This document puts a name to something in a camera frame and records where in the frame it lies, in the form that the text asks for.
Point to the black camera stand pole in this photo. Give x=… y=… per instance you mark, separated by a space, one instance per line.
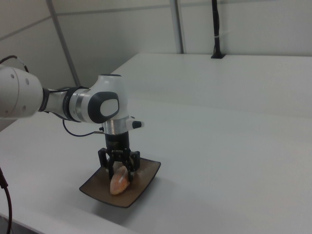
x=215 y=24

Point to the orange sugared bread piece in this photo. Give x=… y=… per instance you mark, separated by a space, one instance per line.
x=118 y=185

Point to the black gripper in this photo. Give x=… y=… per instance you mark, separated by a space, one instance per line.
x=117 y=142

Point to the square brown ceramic plate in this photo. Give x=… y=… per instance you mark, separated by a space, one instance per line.
x=143 y=180

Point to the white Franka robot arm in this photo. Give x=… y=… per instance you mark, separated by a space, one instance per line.
x=107 y=85

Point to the grey metal partition post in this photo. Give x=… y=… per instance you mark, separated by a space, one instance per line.
x=179 y=24
x=63 y=41

